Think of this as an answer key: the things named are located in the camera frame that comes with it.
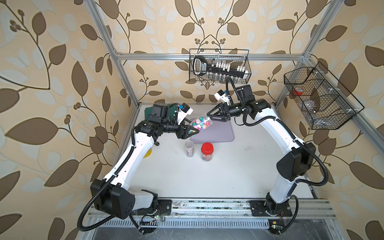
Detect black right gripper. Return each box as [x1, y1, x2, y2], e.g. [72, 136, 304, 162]
[207, 103, 245, 122]

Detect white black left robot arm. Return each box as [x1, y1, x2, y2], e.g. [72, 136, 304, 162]
[77, 121, 200, 232]

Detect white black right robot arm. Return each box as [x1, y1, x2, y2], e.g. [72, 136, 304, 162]
[208, 85, 329, 218]

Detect small clear sprinkles jar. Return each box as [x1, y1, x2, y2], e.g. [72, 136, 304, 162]
[185, 141, 195, 158]

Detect red lid candy jar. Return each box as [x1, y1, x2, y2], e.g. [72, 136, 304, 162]
[201, 143, 214, 162]

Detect lilac plastic tray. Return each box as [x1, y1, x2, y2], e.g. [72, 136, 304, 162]
[191, 121, 235, 144]

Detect green plastic tool case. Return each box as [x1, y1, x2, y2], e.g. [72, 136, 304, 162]
[145, 103, 179, 121]

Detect black socket set rack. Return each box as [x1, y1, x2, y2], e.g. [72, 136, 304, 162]
[189, 55, 252, 80]

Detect yellow tape roll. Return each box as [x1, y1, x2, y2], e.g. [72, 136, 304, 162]
[144, 148, 152, 158]

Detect red item in basket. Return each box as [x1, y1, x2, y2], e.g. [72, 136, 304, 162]
[293, 87, 304, 96]

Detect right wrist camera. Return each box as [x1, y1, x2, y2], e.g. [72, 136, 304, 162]
[214, 90, 234, 105]

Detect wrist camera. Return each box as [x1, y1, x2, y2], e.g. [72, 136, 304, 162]
[214, 90, 234, 105]
[176, 103, 194, 125]

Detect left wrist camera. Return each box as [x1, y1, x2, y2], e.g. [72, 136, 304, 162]
[176, 103, 194, 125]

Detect black wire basket back wall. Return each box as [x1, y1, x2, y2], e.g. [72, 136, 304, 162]
[189, 49, 252, 85]

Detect black wire basket wall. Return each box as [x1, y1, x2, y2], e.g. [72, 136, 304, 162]
[284, 62, 365, 130]
[189, 49, 252, 85]

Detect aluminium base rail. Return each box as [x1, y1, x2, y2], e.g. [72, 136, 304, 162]
[86, 197, 340, 230]

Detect black wire basket right wall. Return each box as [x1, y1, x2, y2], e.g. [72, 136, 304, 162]
[284, 62, 365, 130]

